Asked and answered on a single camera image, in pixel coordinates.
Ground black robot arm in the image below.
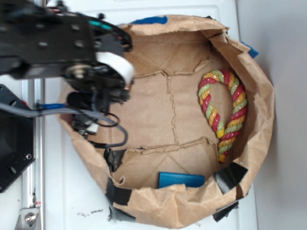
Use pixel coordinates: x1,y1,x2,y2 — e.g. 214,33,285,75
0,0,135,135

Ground brown paper bag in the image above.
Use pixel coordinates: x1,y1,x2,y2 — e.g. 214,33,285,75
59,15,274,229

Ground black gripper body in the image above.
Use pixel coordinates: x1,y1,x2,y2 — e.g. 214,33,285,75
65,21,135,144

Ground grey braided cable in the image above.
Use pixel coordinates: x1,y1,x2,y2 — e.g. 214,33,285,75
0,102,129,147

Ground multicolour rope ring toy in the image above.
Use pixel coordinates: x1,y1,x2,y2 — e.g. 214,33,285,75
198,69,248,163

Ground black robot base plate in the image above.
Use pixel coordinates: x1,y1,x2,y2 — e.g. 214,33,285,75
0,83,36,194

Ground metal corner bracket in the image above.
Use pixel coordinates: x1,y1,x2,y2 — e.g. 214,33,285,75
14,207,41,230

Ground aluminium rail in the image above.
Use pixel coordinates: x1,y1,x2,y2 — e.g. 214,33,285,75
21,80,45,230

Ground blue rectangular block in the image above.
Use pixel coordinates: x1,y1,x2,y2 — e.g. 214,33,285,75
159,172,205,188

